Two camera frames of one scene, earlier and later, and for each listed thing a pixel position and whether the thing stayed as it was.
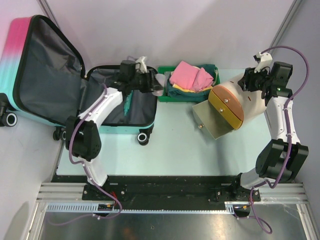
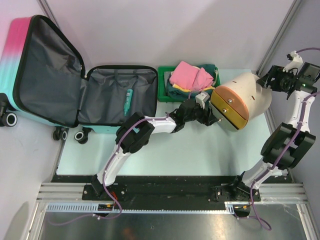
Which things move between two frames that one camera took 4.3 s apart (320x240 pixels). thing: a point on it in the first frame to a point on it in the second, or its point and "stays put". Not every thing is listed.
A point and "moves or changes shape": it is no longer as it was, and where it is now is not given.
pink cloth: x=189 y=77 stays put
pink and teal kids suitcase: x=43 y=80 stays put
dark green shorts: x=200 y=96 stays put
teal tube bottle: x=127 y=103 stays put
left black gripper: x=153 y=85 to x=207 y=117
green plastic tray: x=165 y=98 stays put
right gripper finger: x=243 y=83 to x=263 y=81
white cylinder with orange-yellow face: x=228 y=105 moves or changes shape
